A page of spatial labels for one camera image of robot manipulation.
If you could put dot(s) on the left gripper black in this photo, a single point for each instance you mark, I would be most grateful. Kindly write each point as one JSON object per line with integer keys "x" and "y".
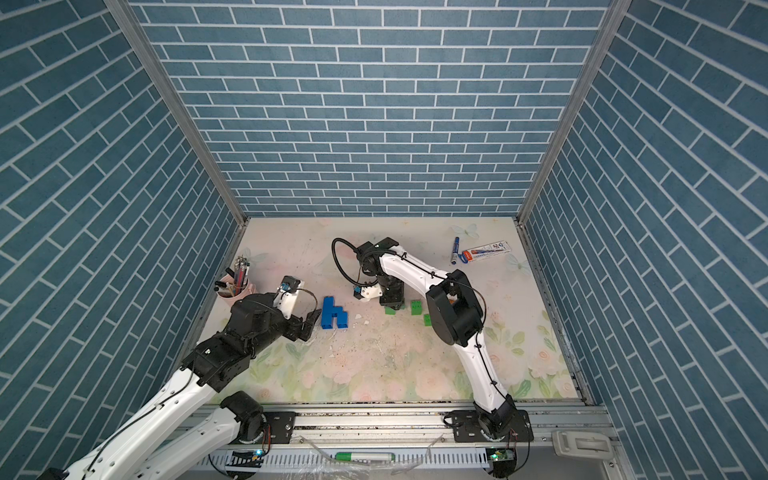
{"x": 296, "y": 331}

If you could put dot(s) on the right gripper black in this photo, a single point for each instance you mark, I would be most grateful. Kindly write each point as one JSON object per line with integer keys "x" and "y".
{"x": 395, "y": 303}

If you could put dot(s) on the long blue lego brick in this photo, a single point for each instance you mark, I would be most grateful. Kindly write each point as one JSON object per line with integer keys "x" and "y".
{"x": 332, "y": 312}

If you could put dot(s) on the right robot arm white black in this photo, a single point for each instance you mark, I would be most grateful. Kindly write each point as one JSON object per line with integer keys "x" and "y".
{"x": 457, "y": 315}

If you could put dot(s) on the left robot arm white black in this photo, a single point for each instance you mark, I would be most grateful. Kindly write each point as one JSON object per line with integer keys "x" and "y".
{"x": 142, "y": 449}

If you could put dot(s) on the pink pen bucket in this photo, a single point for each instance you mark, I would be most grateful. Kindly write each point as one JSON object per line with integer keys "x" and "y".
{"x": 227, "y": 292}

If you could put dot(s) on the blue marker pen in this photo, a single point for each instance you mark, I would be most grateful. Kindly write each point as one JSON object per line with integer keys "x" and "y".
{"x": 455, "y": 251}

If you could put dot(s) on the bundle of pens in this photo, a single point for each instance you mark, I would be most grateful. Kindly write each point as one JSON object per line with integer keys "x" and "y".
{"x": 239, "y": 272}

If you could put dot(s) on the white toothpaste tube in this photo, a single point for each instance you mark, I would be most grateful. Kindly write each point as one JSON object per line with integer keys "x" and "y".
{"x": 484, "y": 251}

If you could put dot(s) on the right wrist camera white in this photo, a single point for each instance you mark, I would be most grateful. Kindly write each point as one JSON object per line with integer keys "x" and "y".
{"x": 367, "y": 293}

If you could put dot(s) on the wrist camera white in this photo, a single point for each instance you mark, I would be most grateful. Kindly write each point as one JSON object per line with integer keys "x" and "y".
{"x": 367, "y": 293}
{"x": 287, "y": 295}

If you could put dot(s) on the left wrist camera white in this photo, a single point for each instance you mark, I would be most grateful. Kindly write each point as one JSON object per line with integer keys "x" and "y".
{"x": 287, "y": 295}

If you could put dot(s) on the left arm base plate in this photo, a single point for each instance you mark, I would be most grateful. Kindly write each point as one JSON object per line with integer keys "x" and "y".
{"x": 280, "y": 426}

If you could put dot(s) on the green marker on rail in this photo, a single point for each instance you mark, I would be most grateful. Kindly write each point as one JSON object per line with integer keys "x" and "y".
{"x": 365, "y": 457}

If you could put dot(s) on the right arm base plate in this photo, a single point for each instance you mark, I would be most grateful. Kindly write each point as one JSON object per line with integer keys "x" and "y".
{"x": 468, "y": 426}

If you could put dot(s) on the aluminium front rail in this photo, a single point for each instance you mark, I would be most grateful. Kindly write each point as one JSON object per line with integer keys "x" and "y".
{"x": 418, "y": 438}

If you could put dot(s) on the white plastic handle part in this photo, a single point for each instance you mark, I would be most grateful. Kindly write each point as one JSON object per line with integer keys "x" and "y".
{"x": 582, "y": 445}

